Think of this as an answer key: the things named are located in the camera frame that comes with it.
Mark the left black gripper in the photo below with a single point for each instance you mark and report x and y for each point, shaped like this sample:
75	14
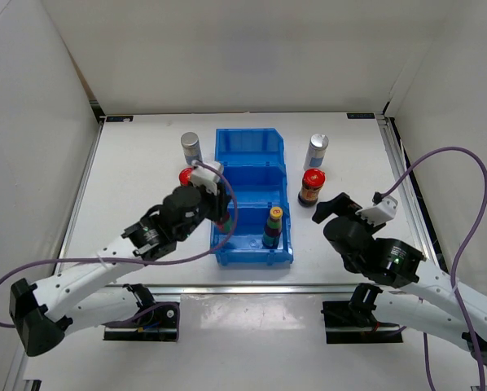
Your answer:
218	204

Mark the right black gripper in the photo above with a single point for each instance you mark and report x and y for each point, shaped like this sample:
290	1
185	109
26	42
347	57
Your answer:
342	205

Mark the yellow-capped sauce bottle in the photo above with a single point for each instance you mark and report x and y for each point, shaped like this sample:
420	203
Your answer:
273	228
225	224

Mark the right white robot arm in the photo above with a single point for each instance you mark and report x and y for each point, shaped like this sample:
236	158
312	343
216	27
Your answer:
404	287

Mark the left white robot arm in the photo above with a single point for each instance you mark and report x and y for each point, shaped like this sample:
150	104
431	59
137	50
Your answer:
45	311

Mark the right red-capped sauce jar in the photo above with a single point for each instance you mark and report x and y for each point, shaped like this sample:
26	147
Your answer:
312	183

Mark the red-capped sauce jar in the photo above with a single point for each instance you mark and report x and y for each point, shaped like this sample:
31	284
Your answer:
312	183
185	176

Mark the left red-capped sauce jar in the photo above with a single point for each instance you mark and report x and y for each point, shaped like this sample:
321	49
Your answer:
185	176

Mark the right silver-capped spice shaker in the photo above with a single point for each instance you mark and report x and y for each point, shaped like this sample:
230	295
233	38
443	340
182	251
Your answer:
316	151

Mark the silver-capped spice shaker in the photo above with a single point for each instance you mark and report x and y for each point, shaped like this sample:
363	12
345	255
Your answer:
316	151
191	147

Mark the blue three-compartment plastic bin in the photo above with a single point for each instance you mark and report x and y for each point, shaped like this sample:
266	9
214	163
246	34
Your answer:
253	163

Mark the left silver-capped spice shaker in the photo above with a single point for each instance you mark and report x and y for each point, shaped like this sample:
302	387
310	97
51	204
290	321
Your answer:
191	147

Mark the right black corner label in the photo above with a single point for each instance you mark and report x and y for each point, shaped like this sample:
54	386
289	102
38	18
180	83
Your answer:
360	115

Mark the black corner label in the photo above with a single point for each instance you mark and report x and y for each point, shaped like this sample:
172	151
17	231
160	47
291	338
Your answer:
119	119
360	115

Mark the left black corner label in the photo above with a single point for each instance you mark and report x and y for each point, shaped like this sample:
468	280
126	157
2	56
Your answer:
119	119

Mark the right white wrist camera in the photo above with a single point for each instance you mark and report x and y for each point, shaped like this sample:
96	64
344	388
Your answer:
383	210

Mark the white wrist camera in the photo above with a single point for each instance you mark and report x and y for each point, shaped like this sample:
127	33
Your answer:
202	177
383	210

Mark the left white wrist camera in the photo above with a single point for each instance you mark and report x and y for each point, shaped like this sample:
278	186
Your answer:
202	177

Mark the front aluminium rail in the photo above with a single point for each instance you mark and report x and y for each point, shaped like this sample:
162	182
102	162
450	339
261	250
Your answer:
251	289

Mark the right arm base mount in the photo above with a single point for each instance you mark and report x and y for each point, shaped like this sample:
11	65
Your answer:
351	322

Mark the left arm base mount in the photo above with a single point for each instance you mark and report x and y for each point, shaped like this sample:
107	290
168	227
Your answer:
161	324

